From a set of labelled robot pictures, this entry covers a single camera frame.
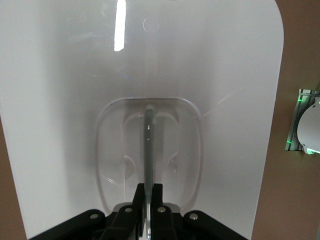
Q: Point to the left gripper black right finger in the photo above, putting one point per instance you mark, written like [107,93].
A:
[162,220]

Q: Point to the white box lid grey clips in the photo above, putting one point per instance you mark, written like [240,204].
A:
[75,100]

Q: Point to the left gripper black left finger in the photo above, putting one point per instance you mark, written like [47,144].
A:
[135,220]

